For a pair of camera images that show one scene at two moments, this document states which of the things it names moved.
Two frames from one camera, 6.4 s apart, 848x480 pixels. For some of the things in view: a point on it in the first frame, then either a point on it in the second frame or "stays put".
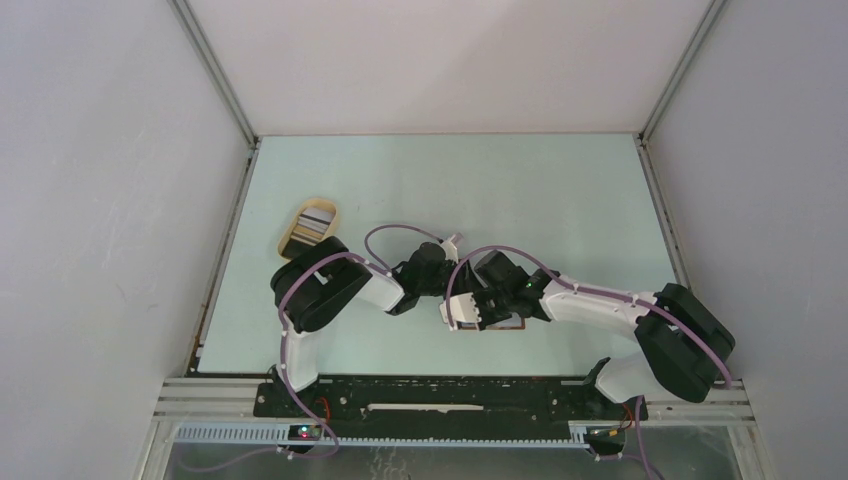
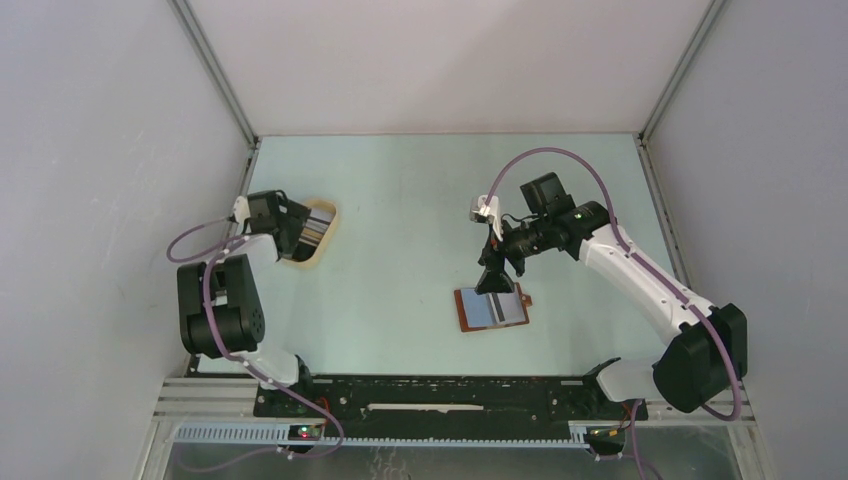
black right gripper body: [492, 305] → [520, 242]
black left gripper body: [438, 286] → [292, 222]
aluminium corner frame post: [641, 138] stays put
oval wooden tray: [312, 220] stays put
